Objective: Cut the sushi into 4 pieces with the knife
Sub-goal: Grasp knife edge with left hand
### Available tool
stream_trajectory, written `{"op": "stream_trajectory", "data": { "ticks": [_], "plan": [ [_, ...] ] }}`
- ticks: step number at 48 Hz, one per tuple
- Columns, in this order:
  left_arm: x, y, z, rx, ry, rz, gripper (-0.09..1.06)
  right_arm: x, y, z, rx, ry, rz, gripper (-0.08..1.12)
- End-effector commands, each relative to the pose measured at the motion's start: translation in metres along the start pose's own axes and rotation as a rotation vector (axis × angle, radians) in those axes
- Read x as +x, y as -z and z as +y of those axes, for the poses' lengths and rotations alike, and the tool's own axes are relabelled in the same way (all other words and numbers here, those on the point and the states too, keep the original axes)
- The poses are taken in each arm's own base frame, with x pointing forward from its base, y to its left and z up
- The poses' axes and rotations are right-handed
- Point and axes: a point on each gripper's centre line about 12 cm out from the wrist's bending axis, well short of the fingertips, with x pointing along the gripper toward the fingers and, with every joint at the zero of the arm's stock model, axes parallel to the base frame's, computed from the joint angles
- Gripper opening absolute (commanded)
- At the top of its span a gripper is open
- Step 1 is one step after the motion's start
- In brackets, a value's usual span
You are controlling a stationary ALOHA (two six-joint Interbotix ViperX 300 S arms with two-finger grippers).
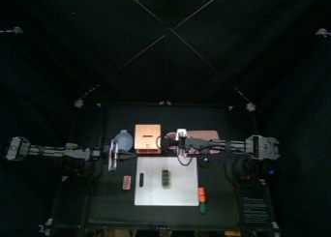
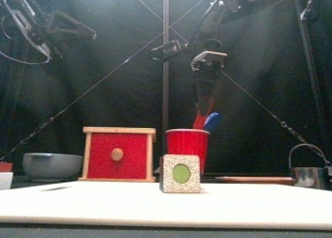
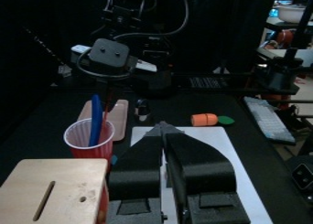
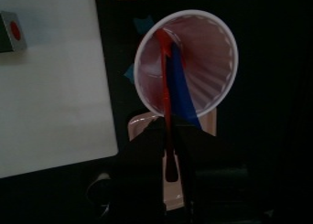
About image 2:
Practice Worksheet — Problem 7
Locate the red handled toy knife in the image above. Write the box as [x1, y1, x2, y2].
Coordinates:
[192, 99, 216, 131]

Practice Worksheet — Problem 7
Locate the white cutting board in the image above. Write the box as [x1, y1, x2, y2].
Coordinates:
[0, 180, 332, 231]

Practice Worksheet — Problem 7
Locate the black looped cable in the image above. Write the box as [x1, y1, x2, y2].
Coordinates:
[0, 14, 52, 66]

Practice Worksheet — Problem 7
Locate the grey bowl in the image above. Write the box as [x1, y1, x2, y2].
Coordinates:
[22, 153, 84, 183]

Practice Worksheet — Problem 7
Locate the small metal pot with handle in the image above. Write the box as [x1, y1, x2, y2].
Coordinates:
[288, 143, 332, 190]

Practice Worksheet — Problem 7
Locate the red plastic cup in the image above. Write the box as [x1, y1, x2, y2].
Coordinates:
[165, 128, 212, 177]

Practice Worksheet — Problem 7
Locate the wooden box red drawer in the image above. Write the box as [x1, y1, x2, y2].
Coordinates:
[77, 126, 157, 184]

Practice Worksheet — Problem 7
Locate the red and white block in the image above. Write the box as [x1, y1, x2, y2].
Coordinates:
[0, 161, 14, 191]

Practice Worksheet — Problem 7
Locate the toy sushi block green centre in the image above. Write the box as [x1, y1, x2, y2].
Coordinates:
[158, 153, 204, 194]

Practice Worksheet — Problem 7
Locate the brown wooden plate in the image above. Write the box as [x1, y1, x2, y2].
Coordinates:
[213, 175, 297, 186]

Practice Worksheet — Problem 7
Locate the black side frame post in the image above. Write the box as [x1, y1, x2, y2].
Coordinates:
[294, 0, 332, 149]

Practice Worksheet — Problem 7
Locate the black clamp on pole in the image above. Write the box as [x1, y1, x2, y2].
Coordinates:
[149, 39, 184, 62]

